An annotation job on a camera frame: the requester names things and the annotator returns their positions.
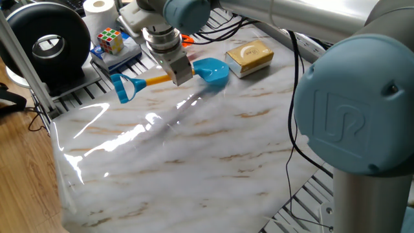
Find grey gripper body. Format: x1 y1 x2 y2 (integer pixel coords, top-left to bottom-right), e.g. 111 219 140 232
160 50 195 87

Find rubiks cube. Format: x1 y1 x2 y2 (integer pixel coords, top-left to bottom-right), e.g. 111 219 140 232
96 27 125 56

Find black round ring device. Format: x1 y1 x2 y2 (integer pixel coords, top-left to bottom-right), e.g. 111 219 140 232
0 2 92 90

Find white printed wrist mount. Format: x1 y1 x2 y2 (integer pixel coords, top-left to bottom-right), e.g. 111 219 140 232
116 1 169 37

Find black robot arm cables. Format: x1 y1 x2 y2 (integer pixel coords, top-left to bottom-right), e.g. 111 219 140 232
190 16 334 232

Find blue tissue pack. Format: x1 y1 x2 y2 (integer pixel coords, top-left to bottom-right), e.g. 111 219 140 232
89 32 143 74

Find blue toy shovel yellow handle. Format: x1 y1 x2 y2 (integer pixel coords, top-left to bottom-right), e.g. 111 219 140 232
110 57 230 104

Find silver force torque sensor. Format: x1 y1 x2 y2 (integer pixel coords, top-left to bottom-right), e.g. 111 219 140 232
142 25 182 54

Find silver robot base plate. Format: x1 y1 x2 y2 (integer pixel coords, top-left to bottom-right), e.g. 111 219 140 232
318 199 336 233

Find white toilet paper roll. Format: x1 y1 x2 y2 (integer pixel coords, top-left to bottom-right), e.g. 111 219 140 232
83 0 120 36

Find gold tissue pack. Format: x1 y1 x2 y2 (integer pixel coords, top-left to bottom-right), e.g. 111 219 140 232
225 39 275 79

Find black strap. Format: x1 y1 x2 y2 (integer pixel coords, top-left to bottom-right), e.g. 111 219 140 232
0 82 28 117

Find grey aluminium frame post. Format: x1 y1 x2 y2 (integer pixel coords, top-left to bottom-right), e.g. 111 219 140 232
0 9 61 119

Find white marble pattern mat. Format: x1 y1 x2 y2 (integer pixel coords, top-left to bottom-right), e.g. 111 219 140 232
50 24 324 233

